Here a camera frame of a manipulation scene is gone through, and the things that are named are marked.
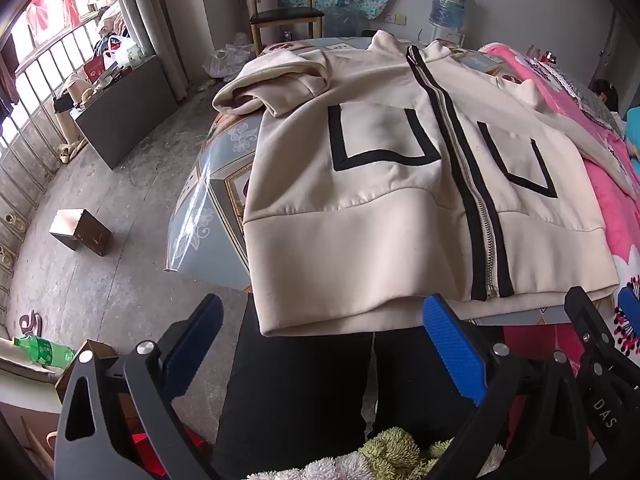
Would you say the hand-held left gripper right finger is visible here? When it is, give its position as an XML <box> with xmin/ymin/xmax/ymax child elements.
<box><xmin>422</xmin><ymin>294</ymin><xmax>593</xmax><ymax>480</ymax></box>

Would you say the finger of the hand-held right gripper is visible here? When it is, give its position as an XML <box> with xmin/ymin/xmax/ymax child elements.
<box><xmin>564</xmin><ymin>285</ymin><xmax>640</xmax><ymax>453</ymax></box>

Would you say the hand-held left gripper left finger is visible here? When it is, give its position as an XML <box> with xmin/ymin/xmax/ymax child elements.
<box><xmin>54</xmin><ymin>293</ymin><xmax>224</xmax><ymax>480</ymax></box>

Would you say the cream zip jacket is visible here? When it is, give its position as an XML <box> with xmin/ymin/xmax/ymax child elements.
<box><xmin>212</xmin><ymin>30</ymin><xmax>640</xmax><ymax>338</ymax></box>

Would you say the fuzzy green white garment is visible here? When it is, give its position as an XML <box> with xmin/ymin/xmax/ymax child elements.
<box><xmin>247</xmin><ymin>427</ymin><xmax>501</xmax><ymax>480</ymax></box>

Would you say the table with patterned tablecloth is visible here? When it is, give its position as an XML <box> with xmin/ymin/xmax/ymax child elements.
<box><xmin>164</xmin><ymin>35</ymin><xmax>621</xmax><ymax>331</ymax></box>

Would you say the pink printed blanket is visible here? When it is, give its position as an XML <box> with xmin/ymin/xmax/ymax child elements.
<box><xmin>477</xmin><ymin>42</ymin><xmax>640</xmax><ymax>376</ymax></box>

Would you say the green plastic bottle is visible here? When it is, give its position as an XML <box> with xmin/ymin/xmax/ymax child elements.
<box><xmin>12</xmin><ymin>335</ymin><xmax>76</xmax><ymax>371</ymax></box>

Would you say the small brown box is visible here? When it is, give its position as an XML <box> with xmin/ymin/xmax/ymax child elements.
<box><xmin>49</xmin><ymin>208</ymin><xmax>113</xmax><ymax>257</ymax></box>

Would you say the purple slipper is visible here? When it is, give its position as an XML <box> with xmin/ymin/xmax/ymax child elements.
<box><xmin>17</xmin><ymin>310</ymin><xmax>43</xmax><ymax>336</ymax></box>

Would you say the metal window railing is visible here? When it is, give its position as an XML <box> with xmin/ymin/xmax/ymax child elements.
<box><xmin>0</xmin><ymin>5</ymin><xmax>121</xmax><ymax>311</ymax></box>

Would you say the dark grey cabinet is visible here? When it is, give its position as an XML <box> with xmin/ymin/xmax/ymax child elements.
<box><xmin>75</xmin><ymin>55</ymin><xmax>178</xmax><ymax>171</ymax></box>

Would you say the white plastic bag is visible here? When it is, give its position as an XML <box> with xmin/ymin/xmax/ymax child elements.
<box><xmin>202</xmin><ymin>42</ymin><xmax>258</xmax><ymax>81</ymax></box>

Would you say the red box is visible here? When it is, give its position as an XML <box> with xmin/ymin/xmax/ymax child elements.
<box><xmin>84</xmin><ymin>57</ymin><xmax>108</xmax><ymax>83</ymax></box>

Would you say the white bag with green print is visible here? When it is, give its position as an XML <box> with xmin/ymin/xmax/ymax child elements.
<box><xmin>102</xmin><ymin>35</ymin><xmax>146</xmax><ymax>68</ymax></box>

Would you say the white water dispenser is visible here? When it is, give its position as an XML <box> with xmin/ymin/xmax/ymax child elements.
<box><xmin>431</xmin><ymin>25</ymin><xmax>466</xmax><ymax>47</ymax></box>

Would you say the grey curtain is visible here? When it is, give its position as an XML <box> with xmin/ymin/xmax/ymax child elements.
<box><xmin>107</xmin><ymin>0</ymin><xmax>188</xmax><ymax>101</ymax></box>

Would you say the wooden chair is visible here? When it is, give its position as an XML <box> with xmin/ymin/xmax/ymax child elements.
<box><xmin>243</xmin><ymin>0</ymin><xmax>326</xmax><ymax>58</ymax></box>

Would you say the blue water bottle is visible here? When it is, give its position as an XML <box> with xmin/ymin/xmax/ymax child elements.
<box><xmin>428</xmin><ymin>0</ymin><xmax>471</xmax><ymax>31</ymax></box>

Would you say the clear water jug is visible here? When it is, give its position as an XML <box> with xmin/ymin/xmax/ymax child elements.
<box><xmin>325</xmin><ymin>0</ymin><xmax>363</xmax><ymax>38</ymax></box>

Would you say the pink hanging garment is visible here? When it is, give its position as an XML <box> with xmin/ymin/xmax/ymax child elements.
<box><xmin>25</xmin><ymin>0</ymin><xmax>81</xmax><ymax>36</ymax></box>

